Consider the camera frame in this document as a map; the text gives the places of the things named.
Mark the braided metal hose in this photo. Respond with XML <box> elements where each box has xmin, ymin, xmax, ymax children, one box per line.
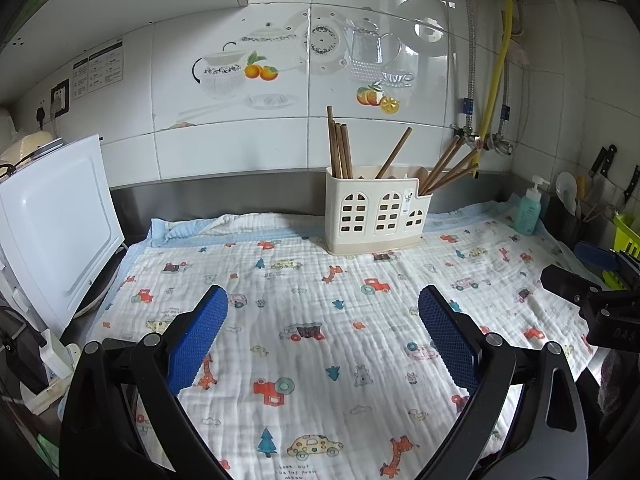
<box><xmin>501</xmin><ymin>47</ymin><xmax>514</xmax><ymax>136</ymax></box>
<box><xmin>451</xmin><ymin>0</ymin><xmax>476</xmax><ymax>136</ymax></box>

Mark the yellow-green dish rack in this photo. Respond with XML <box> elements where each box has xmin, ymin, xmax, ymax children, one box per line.
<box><xmin>612</xmin><ymin>212</ymin><xmax>640</xmax><ymax>261</ymax></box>

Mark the black utensil pot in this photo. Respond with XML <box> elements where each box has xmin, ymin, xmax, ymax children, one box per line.
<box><xmin>545</xmin><ymin>195</ymin><xmax>592</xmax><ymax>252</ymax></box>

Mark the person's right forearm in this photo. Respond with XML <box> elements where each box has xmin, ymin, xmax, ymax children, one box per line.
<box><xmin>597</xmin><ymin>350</ymin><xmax>640</xmax><ymax>416</ymax></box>

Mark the black-handled knife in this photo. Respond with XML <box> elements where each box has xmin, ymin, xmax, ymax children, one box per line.
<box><xmin>590</xmin><ymin>145</ymin><xmax>618</xmax><ymax>177</ymax></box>
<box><xmin>625</xmin><ymin>165</ymin><xmax>640</xmax><ymax>207</ymax></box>

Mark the black box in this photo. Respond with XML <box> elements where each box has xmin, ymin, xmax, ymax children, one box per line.
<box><xmin>0</xmin><ymin>305</ymin><xmax>48</xmax><ymax>392</ymax></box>

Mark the red-knob metal valve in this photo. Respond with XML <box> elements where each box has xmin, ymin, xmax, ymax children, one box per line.
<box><xmin>451</xmin><ymin>124</ymin><xmax>487</xmax><ymax>153</ymax></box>

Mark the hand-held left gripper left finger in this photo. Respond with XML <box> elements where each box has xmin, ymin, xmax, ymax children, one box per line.
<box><xmin>59</xmin><ymin>284</ymin><xmax>232</xmax><ymax>480</ymax></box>

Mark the beige round lid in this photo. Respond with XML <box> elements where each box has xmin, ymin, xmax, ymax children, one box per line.
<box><xmin>0</xmin><ymin>130</ymin><xmax>55</xmax><ymax>167</ymax></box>

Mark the white countertop appliance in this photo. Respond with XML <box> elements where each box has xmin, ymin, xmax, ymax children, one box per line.
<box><xmin>0</xmin><ymin>134</ymin><xmax>126</xmax><ymax>341</ymax></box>

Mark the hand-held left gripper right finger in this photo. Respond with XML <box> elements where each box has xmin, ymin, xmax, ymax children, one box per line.
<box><xmin>417</xmin><ymin>285</ymin><xmax>593</xmax><ymax>480</ymax></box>

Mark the steel angle valve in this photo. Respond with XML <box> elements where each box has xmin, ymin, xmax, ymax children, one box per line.
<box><xmin>487</xmin><ymin>132</ymin><xmax>515</xmax><ymax>157</ymax></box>

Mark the teal pump soap bottle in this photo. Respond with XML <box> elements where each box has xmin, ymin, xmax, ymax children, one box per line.
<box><xmin>514</xmin><ymin>175</ymin><xmax>551</xmax><ymax>237</ymax></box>

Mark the printed white cloth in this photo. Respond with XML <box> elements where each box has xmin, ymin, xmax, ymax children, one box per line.
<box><xmin>87</xmin><ymin>200</ymin><xmax>608</xmax><ymax>480</ymax></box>

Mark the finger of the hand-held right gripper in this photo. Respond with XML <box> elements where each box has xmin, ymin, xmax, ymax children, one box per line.
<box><xmin>541</xmin><ymin>263</ymin><xmax>604</xmax><ymax>319</ymax></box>
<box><xmin>574</xmin><ymin>241</ymin><xmax>640</xmax><ymax>290</ymax></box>

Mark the yellow gas hose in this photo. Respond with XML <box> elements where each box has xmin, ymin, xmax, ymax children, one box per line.
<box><xmin>470</xmin><ymin>0</ymin><xmax>516</xmax><ymax>181</ymax></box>

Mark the black wall outlet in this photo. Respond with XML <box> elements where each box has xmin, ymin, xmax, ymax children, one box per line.
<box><xmin>35</xmin><ymin>79</ymin><xmax>71</xmax><ymax>128</ymax></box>

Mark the group of wooden chopsticks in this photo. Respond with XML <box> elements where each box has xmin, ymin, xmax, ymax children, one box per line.
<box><xmin>326</xmin><ymin>105</ymin><xmax>481</xmax><ymax>196</ymax></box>

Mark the cream plastic utensil holder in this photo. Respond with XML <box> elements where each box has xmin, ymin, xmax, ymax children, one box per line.
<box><xmin>325</xmin><ymin>165</ymin><xmax>432</xmax><ymax>255</ymax></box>

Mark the white plastic spoon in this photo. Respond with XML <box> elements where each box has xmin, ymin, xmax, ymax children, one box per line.
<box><xmin>556</xmin><ymin>171</ymin><xmax>581</xmax><ymax>217</ymax></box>

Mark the white power adapter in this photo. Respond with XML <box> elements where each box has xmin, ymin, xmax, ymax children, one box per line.
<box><xmin>20</xmin><ymin>329</ymin><xmax>82</xmax><ymax>416</ymax></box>

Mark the narrow white instruction label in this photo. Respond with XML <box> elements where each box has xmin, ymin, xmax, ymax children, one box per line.
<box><xmin>73</xmin><ymin>58</ymin><xmax>90</xmax><ymax>100</ymax></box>

